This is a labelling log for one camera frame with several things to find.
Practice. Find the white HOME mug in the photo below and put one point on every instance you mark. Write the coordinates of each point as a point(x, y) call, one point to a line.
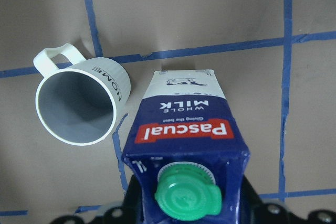
point(79, 101)

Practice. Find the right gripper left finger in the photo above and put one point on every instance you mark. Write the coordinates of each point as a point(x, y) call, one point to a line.
point(133, 195)

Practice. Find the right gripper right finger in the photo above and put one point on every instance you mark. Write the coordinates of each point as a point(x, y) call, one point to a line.
point(249, 197)

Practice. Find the blue Pascal milk carton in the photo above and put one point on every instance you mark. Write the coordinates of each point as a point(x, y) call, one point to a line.
point(186, 151)

